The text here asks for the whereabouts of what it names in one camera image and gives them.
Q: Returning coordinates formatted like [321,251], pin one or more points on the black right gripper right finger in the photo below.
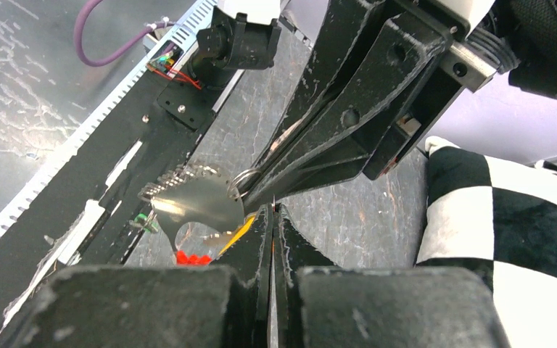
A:
[320,304]

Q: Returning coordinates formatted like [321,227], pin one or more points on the green key tag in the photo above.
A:
[148,223]

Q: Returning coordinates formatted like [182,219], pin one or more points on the white slotted cable duct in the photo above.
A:
[49,101]

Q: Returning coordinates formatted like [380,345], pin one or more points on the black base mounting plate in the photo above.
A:
[155,125]

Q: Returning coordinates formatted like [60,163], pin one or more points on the black white checkered pillow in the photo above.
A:
[498,219]

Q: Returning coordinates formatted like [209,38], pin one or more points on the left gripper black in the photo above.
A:
[367,95]

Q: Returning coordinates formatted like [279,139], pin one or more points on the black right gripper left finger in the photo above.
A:
[223,304]

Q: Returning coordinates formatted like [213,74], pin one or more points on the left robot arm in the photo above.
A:
[519,36]

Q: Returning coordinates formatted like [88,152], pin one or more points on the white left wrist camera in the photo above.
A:
[472,11]

